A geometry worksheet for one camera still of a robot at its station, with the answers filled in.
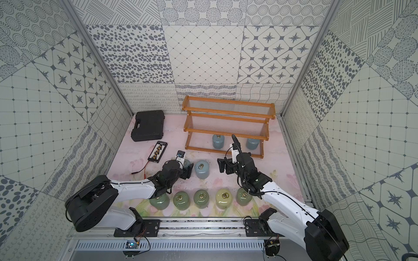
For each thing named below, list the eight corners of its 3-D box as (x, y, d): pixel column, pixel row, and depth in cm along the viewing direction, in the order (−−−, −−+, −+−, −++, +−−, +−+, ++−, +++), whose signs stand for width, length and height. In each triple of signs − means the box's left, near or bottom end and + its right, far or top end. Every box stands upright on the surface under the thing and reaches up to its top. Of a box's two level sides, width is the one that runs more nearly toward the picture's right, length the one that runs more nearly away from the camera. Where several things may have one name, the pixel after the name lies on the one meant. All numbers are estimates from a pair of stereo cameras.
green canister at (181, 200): (175, 210, 81) (172, 205, 74) (177, 196, 86) (174, 191, 79) (189, 210, 81) (186, 205, 74) (190, 196, 86) (188, 191, 79)
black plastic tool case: (133, 141, 107) (130, 136, 103) (139, 116, 122) (137, 111, 118) (162, 139, 109) (160, 133, 104) (165, 114, 124) (163, 109, 120)
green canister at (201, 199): (194, 209, 82) (192, 204, 75) (195, 194, 86) (194, 189, 79) (209, 209, 82) (208, 204, 75) (209, 194, 86) (208, 189, 79)
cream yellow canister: (215, 209, 81) (215, 204, 74) (215, 194, 86) (215, 188, 78) (230, 209, 82) (232, 204, 74) (230, 195, 86) (231, 188, 78)
